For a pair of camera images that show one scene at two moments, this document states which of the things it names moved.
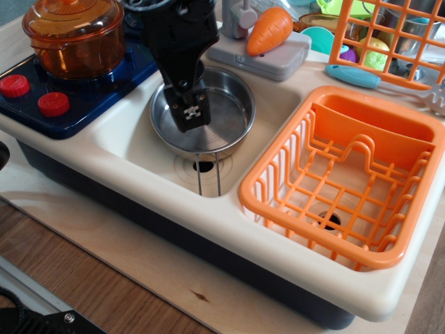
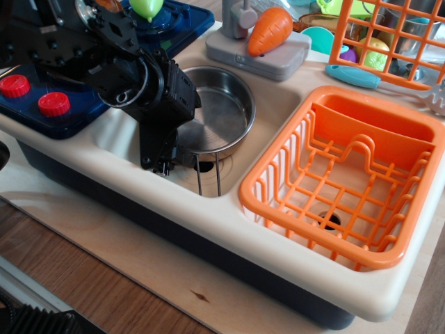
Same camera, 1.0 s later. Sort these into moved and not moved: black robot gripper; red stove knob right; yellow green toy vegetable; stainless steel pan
Moved: black robot gripper
Not moved: red stove knob right; stainless steel pan; yellow green toy vegetable
